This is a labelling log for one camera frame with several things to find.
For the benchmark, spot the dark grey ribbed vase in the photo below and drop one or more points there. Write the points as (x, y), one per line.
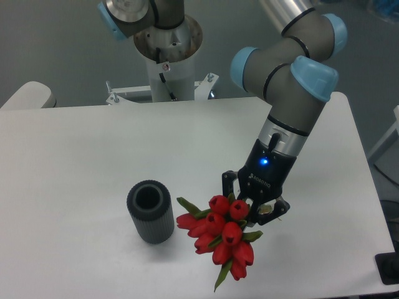
(149, 205)

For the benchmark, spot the white furniture frame right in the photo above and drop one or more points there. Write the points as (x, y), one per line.
(385, 142)

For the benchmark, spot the black device at table edge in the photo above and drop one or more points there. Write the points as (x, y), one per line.
(387, 264)

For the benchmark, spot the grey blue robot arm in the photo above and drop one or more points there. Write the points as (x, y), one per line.
(290, 76)

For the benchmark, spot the white chair back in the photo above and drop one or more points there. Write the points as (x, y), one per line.
(32, 95)

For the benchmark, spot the white pedestal base frame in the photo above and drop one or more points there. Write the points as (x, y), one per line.
(142, 94)

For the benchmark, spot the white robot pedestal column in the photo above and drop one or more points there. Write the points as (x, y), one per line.
(169, 55)

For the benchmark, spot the red tulip bouquet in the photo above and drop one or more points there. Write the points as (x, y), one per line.
(219, 230)

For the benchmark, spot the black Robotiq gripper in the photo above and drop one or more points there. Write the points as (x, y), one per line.
(261, 179)

